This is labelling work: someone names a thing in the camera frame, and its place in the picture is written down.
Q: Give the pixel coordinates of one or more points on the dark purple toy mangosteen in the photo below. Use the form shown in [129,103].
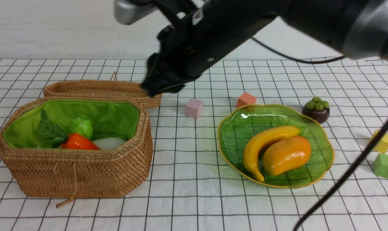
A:
[317,109]

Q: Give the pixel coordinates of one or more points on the green foam cube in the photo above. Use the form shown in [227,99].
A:
[380,165]

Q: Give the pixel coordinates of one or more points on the woven rattan basket lid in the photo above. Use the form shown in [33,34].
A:
[112,88]

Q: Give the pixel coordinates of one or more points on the yellow toy banana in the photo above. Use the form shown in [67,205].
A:
[262,141]

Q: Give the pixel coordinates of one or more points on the yellow foam cube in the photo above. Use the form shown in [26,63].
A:
[382,145]

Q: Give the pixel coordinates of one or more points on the orange foam cube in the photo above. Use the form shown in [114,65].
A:
[245,99]

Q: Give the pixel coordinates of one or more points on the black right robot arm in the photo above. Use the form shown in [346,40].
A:
[357,29]

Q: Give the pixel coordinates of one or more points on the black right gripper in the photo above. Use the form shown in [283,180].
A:
[186,53]

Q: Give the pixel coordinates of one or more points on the orange toy carrot green top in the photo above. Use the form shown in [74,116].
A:
[53,136]

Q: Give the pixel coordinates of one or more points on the orange yellow toy mango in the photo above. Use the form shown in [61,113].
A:
[286,155]

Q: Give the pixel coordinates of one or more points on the woven rattan basket green lining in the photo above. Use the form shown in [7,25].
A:
[42,171]

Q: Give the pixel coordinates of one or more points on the green glass leaf plate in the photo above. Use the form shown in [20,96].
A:
[235,130]

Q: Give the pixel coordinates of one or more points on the green toy bitter gourd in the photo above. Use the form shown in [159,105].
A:
[81,126]

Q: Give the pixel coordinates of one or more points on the pink foam cube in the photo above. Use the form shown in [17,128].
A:
[194,108]

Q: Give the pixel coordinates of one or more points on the white toy radish green leaves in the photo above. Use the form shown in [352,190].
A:
[108,143]

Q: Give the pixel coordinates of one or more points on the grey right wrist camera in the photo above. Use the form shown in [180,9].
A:
[126,13]

